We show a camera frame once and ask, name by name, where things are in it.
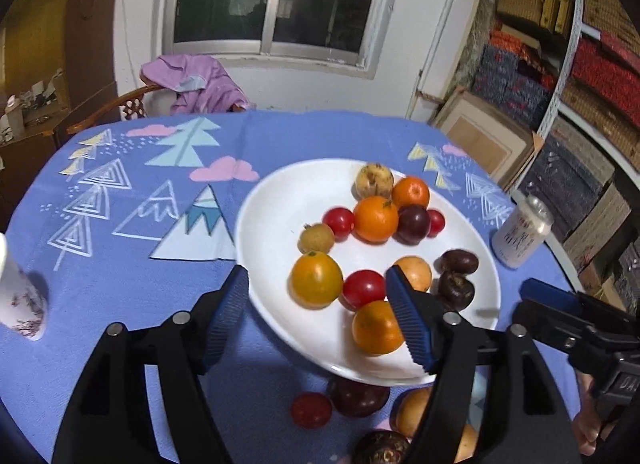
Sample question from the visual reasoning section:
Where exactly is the shelf of stacked boxes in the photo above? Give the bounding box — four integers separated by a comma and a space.
470, 0, 640, 295

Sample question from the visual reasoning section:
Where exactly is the person's right hand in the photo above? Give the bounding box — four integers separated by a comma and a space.
572, 379, 601, 455

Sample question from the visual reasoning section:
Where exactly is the white metal shelf rack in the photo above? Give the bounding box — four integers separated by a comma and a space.
537, 0, 640, 295

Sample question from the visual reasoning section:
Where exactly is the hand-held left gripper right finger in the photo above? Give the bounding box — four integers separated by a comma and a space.
385, 264, 583, 464

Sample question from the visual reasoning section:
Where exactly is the mandarin orange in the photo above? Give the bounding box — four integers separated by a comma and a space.
353, 195, 400, 243
391, 177, 431, 209

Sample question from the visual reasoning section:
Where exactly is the white oval plate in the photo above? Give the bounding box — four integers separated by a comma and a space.
235, 158, 502, 387

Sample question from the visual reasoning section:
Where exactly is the white drink can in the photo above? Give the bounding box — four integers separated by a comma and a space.
491, 194, 555, 270

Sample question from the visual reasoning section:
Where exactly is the tan round fruit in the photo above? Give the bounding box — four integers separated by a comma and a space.
452, 423, 479, 464
395, 386, 433, 440

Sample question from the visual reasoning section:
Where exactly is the blue printed tablecloth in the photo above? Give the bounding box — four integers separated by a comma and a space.
0, 109, 586, 464

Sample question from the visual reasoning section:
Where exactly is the wooden glass cabinet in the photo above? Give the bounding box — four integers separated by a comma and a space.
0, 0, 121, 145

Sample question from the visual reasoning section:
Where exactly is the round orange-yellow fruit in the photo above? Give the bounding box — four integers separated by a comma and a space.
392, 256, 433, 293

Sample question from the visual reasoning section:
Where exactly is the wooden chair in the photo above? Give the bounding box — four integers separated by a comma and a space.
67, 84, 166, 135

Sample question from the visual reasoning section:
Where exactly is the cardboard box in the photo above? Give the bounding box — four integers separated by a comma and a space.
435, 89, 543, 192

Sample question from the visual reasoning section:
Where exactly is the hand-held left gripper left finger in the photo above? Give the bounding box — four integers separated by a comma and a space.
50, 264, 250, 464

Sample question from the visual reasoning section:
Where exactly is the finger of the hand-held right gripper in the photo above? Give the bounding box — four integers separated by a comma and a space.
515, 299, 621, 375
520, 278, 640, 340

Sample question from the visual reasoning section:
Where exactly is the purple garment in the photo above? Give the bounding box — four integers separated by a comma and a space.
140, 54, 251, 115

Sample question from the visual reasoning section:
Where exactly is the patterned paper cup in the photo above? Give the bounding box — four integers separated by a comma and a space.
0, 233, 49, 341

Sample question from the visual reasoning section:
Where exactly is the small dark plum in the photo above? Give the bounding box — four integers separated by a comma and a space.
396, 204, 432, 245

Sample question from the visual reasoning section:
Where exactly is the speckled yellow fruit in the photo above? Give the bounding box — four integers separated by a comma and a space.
355, 163, 394, 200

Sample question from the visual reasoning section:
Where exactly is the small tan longan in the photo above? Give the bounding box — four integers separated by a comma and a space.
298, 223, 335, 255

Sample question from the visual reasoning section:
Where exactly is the large dark plum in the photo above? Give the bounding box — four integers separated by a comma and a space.
327, 378, 391, 417

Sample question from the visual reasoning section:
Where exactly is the yellow-orange tomato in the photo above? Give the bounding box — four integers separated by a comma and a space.
289, 251, 344, 309
351, 300, 405, 356

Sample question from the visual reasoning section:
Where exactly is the speckled stone slab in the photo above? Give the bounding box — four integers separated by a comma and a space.
452, 0, 496, 95

